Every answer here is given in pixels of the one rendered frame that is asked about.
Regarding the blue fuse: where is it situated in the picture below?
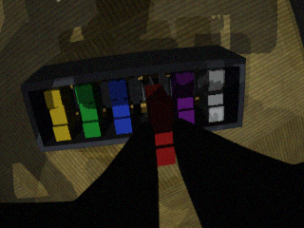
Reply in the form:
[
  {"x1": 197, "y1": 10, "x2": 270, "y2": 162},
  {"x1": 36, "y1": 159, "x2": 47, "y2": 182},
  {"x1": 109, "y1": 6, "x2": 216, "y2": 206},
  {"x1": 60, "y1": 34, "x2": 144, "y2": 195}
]
[{"x1": 107, "y1": 77, "x2": 133, "y2": 134}]

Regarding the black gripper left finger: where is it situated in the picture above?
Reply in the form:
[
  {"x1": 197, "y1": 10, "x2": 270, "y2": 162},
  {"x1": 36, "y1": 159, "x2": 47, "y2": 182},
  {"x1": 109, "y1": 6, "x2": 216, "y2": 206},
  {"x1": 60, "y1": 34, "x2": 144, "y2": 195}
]
[{"x1": 0, "y1": 122, "x2": 160, "y2": 228}]

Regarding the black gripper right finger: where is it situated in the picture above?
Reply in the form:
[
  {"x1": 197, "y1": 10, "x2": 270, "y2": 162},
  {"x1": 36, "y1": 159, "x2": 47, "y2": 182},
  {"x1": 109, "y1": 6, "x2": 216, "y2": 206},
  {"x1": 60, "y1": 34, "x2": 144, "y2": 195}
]
[{"x1": 172, "y1": 118, "x2": 304, "y2": 228}]

